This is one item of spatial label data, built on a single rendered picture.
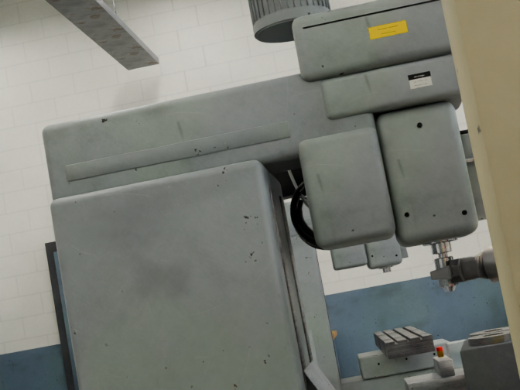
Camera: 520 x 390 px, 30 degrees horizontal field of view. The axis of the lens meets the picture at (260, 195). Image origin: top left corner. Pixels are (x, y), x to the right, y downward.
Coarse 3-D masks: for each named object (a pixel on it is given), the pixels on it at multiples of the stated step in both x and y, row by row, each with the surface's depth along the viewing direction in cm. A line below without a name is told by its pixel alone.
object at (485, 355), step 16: (480, 336) 172; (496, 336) 166; (464, 352) 166; (480, 352) 165; (496, 352) 164; (512, 352) 164; (464, 368) 166; (480, 368) 165; (496, 368) 164; (512, 368) 164; (480, 384) 165; (496, 384) 164; (512, 384) 164
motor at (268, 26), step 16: (256, 0) 237; (272, 0) 234; (288, 0) 233; (304, 0) 234; (320, 0) 237; (256, 16) 239; (272, 16) 234; (288, 16) 232; (256, 32) 239; (272, 32) 241; (288, 32) 243
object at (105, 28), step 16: (48, 0) 678; (64, 0) 684; (80, 0) 690; (96, 0) 697; (64, 16) 718; (80, 16) 725; (96, 16) 731; (112, 16) 740; (96, 32) 771; (112, 32) 779; (128, 32) 788; (112, 48) 822; (128, 48) 830; (144, 48) 841; (128, 64) 882; (144, 64) 892
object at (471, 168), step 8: (464, 136) 233; (464, 144) 233; (464, 152) 233; (472, 152) 232; (472, 168) 232; (472, 176) 232; (472, 184) 232; (472, 192) 232; (480, 192) 231; (480, 200) 231; (480, 208) 231; (480, 216) 231
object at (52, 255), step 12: (48, 252) 912; (48, 264) 911; (60, 276) 906; (60, 288) 905; (60, 300) 906; (60, 312) 905; (60, 324) 904; (60, 336) 903; (72, 348) 899; (72, 360) 898; (72, 372) 899; (72, 384) 898
